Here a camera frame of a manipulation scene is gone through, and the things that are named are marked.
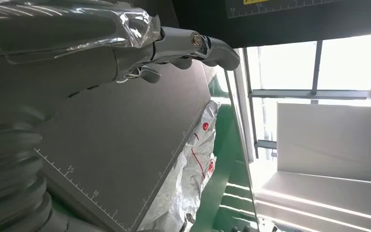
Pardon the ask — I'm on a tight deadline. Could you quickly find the black scanner head bar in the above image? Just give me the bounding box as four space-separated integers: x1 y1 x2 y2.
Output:
172 0 371 49

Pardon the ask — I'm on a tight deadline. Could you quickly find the grey weighing platform with ruler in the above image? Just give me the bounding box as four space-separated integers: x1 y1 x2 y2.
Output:
34 60 213 232

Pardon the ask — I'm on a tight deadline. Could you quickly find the silver conveyor side rail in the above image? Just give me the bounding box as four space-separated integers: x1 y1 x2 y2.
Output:
224 48 257 232

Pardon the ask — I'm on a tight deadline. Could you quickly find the ribbed grey left arm sleeve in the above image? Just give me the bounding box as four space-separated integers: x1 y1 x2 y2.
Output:
0 107 106 232

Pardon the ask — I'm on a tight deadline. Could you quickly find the white plastic mailer package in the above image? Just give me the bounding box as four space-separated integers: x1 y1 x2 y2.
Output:
137 100 221 232

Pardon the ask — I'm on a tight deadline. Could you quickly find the dark window frame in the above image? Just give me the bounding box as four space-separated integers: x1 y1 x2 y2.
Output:
243 40 371 161

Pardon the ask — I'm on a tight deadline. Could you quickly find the white wall panel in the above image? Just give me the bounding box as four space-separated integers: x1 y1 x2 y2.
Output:
253 102 371 232

